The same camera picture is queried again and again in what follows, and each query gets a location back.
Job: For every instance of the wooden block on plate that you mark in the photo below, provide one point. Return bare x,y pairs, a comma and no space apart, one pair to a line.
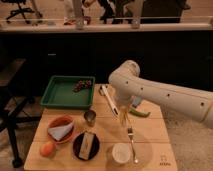
86,145

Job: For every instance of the green plastic tray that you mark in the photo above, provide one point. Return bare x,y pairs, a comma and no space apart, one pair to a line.
59,93

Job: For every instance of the white paper cup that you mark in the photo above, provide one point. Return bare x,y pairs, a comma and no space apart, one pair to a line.
121,153

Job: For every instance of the orange fruit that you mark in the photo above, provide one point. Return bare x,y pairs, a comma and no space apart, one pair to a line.
47,149

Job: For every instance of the black round plate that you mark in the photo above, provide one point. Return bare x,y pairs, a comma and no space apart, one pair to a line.
77,145

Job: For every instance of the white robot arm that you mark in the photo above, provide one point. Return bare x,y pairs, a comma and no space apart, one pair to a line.
197,104

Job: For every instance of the yellow banana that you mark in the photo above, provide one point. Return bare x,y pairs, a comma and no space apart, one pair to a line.
123,117

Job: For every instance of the blue sponge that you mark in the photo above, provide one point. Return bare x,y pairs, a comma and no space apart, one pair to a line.
136,101

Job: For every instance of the small metal cup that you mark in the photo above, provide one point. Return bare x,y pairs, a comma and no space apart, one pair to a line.
90,117

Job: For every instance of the black office chair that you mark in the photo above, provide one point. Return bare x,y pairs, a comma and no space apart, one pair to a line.
22,11

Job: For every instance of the dark side chair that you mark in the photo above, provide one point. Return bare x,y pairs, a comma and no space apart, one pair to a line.
10,108

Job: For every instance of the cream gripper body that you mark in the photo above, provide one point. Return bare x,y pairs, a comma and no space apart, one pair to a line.
121,101

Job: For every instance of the white folded napkin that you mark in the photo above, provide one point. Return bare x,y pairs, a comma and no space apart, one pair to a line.
60,131

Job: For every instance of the dark red grapes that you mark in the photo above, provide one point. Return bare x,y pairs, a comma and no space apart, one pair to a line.
82,84

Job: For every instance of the silver fork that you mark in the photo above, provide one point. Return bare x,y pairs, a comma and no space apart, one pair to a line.
131,137

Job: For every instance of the orange bowl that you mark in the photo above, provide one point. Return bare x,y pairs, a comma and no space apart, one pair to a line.
60,121

